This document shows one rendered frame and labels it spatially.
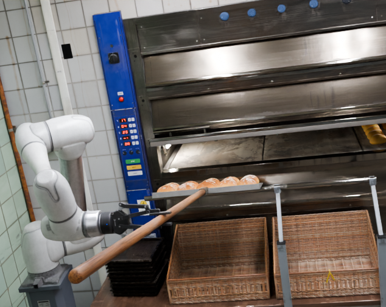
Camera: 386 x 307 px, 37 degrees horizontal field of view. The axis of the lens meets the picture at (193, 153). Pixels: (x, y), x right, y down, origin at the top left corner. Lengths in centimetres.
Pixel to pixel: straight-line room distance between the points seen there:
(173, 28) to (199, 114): 51
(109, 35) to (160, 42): 29
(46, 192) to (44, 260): 98
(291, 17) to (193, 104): 73
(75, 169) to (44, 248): 44
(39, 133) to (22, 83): 123
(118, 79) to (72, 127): 99
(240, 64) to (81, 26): 93
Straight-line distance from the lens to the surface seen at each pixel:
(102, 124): 348
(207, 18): 326
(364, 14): 326
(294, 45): 325
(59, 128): 242
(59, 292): 286
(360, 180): 304
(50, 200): 187
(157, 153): 345
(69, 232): 197
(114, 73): 336
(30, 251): 279
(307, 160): 338
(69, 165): 254
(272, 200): 344
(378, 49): 327
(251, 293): 324
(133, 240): 152
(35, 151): 233
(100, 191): 363
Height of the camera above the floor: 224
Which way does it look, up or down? 16 degrees down
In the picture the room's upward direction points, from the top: 9 degrees counter-clockwise
